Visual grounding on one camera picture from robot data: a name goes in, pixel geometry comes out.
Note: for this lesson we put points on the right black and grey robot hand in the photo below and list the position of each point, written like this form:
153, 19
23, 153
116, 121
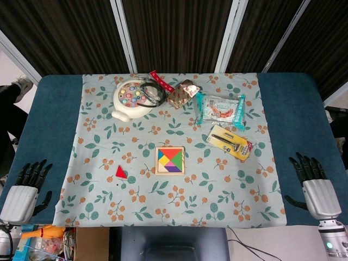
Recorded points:
320, 198

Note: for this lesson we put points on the left black and grey robot hand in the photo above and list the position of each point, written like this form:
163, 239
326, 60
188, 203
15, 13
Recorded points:
21, 201

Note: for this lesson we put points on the medium red triangle tangram piece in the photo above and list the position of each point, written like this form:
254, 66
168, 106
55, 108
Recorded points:
121, 173

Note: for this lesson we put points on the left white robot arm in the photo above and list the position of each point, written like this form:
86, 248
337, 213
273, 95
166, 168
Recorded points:
3, 240

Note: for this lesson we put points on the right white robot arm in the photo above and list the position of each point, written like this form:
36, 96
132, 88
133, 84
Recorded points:
330, 235

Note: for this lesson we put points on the wooden tangram tray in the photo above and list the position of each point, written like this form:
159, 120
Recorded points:
184, 160

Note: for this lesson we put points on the blue wooden tangram triangle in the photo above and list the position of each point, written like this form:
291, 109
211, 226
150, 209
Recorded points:
161, 156

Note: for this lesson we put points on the yellow wooden tangram square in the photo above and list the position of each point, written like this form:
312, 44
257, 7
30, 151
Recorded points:
164, 162

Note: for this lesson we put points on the green wooden tangram triangle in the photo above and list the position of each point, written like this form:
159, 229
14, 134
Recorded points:
177, 160

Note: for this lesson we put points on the purple wooden tangram parallelogram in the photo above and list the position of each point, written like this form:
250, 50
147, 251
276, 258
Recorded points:
173, 169

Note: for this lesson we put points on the pink wooden tangram triangle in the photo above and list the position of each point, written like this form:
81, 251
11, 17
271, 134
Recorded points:
170, 164

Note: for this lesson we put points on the red wooden tangram triangle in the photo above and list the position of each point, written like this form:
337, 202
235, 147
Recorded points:
170, 152

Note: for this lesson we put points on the orange plastic toy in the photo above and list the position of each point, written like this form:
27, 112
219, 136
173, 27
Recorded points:
51, 231

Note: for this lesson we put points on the light blue carton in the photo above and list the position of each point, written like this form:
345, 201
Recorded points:
20, 251

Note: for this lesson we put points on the brown cardboard box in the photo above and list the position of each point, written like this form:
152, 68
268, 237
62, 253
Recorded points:
92, 244

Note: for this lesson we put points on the razor in yellow blister pack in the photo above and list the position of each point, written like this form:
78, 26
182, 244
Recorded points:
231, 142

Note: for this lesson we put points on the grey sneaker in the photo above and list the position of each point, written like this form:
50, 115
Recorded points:
23, 85

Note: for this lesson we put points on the teal and clear snack package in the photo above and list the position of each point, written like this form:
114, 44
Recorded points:
220, 108

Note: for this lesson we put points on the white fishing game toy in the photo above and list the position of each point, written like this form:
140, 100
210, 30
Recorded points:
127, 108

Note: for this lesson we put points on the floral patterned tablecloth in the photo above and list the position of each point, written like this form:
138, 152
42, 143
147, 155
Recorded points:
168, 195

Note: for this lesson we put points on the dark robot chest housing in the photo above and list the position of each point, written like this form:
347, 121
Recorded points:
168, 244

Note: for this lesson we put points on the gold foil snack bag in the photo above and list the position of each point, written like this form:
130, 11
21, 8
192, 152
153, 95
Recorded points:
180, 95

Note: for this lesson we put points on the red snack bar wrapper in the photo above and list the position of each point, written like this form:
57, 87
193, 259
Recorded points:
160, 79

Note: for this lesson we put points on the dark folding partition screen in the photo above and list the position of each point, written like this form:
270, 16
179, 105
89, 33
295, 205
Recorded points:
176, 32

